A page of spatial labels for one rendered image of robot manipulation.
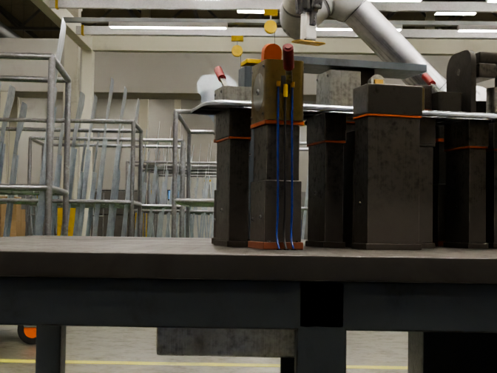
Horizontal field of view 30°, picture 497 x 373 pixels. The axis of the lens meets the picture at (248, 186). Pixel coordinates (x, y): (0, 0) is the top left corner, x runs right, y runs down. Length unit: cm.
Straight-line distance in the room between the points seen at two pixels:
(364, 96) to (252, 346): 54
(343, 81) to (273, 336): 71
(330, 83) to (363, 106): 32
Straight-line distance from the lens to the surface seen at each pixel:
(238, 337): 175
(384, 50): 299
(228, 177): 193
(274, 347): 175
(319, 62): 235
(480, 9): 1139
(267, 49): 186
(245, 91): 213
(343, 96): 219
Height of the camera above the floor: 75
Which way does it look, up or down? 2 degrees up
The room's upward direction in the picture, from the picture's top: 1 degrees clockwise
